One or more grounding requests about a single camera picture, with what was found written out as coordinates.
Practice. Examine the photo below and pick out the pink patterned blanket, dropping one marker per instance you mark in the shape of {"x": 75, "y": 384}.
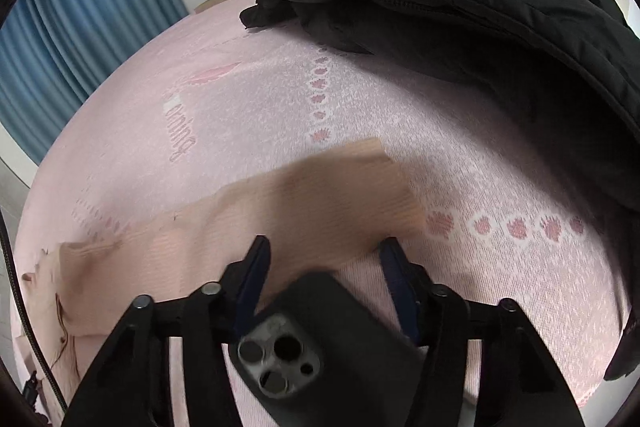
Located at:
{"x": 250, "y": 117}

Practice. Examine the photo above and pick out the black smartphone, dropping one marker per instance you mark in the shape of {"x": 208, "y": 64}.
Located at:
{"x": 340, "y": 332}

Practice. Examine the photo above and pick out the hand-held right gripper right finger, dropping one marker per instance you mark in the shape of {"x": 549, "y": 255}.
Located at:
{"x": 400, "y": 289}

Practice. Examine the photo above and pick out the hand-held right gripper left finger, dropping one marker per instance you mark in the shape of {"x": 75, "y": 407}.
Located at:
{"x": 248, "y": 299}

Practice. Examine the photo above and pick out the blue curtain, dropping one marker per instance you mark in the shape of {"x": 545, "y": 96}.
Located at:
{"x": 75, "y": 7}

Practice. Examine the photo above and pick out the beige knit garment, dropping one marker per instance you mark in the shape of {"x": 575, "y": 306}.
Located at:
{"x": 300, "y": 207}

